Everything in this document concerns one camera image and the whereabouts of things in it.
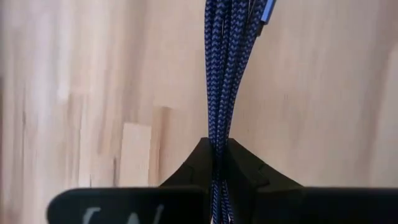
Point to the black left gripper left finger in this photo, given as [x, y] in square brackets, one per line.
[140, 205]

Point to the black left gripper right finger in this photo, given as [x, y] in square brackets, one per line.
[295, 205]

